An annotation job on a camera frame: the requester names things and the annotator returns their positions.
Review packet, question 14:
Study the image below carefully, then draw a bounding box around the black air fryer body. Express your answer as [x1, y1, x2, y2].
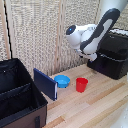
[97, 28, 128, 80]

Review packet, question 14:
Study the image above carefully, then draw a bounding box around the beige bamboo screen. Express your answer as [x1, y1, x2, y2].
[0, 0, 128, 78]

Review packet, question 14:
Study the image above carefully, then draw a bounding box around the black fabric storage box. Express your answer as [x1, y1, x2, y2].
[0, 58, 49, 128]

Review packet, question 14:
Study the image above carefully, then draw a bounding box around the red plastic cup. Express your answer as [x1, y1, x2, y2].
[75, 77, 89, 94]

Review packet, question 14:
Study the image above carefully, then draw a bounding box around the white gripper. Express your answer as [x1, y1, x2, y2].
[79, 49, 99, 63]

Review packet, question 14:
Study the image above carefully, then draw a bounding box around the dark blue book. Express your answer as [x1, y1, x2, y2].
[33, 67, 59, 102]

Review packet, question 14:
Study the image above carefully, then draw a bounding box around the blue plastic bowl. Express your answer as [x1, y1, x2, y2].
[53, 74, 72, 89]

